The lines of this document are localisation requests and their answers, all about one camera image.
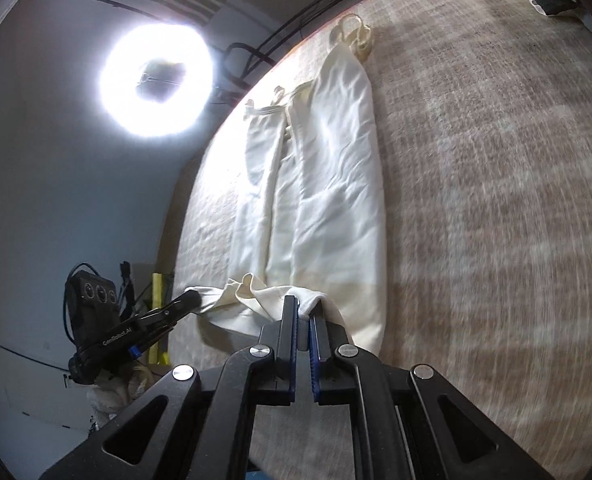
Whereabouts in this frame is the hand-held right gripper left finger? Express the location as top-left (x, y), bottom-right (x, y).
top-left (38, 295), bottom-right (299, 480)

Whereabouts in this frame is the yellow plastic stand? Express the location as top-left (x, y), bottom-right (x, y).
top-left (146, 272), bottom-right (173, 367)

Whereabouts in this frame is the cream sleeveless garment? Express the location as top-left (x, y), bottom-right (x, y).
top-left (183, 12), bottom-right (389, 357)

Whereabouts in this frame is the round ring light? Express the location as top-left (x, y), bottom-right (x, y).
top-left (98, 22), bottom-right (215, 139)

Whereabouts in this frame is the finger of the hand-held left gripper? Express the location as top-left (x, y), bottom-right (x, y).
top-left (124, 324), bottom-right (175, 359)
top-left (124, 291), bottom-right (203, 335)

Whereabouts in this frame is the beige woven mat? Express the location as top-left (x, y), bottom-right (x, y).
top-left (157, 0), bottom-right (592, 480)

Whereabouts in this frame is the black light stand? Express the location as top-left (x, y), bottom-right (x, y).
top-left (211, 40), bottom-right (277, 106)

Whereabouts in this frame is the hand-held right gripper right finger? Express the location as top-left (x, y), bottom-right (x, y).
top-left (309, 313), bottom-right (558, 480)

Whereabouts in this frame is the person's left hand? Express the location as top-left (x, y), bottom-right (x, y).
top-left (86, 364), bottom-right (153, 429)

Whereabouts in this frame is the black cable bundle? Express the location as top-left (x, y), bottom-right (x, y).
top-left (246, 0), bottom-right (427, 68)

